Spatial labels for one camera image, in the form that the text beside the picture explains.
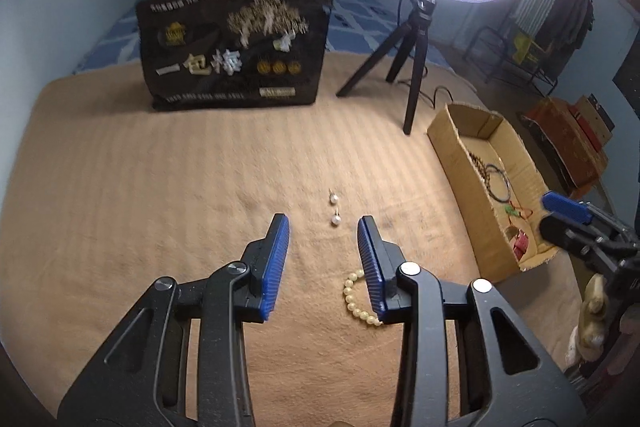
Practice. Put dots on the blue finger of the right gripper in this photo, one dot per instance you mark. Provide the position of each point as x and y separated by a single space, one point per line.
605 245
584 213

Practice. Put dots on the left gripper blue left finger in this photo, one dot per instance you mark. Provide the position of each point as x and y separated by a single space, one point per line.
177 357

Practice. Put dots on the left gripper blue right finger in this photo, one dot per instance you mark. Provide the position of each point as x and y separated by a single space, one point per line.
467 358

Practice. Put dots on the red strap wristwatch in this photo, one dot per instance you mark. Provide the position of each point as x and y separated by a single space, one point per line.
518 240

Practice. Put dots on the green jade red cord pendant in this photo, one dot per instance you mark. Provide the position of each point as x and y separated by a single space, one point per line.
516 212

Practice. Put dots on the blue bangle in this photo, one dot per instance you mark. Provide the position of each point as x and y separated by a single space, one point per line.
497 184

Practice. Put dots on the pearl earring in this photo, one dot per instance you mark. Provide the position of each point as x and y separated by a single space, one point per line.
336 219
333 198

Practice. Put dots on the right hand white glove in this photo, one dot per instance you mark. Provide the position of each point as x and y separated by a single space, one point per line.
588 336

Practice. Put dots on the orange brown box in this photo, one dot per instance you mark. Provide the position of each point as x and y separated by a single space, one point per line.
569 142

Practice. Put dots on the cardboard box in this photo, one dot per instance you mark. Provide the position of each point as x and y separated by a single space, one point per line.
466 139

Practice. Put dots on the tan blanket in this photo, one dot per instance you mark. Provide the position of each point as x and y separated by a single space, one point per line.
107 195

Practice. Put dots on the yellow box on rack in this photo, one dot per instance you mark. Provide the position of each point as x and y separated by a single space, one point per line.
526 49

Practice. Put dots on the black clothes rack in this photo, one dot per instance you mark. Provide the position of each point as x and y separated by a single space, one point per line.
490 48

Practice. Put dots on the hanging dark clothes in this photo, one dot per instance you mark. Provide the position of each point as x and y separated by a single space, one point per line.
563 32

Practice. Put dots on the black tripod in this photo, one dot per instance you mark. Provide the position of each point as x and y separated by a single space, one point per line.
411 36

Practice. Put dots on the blue patterned bed sheet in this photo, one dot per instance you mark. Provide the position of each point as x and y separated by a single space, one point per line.
356 26

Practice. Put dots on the black snack bag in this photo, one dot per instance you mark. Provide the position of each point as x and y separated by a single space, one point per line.
232 53

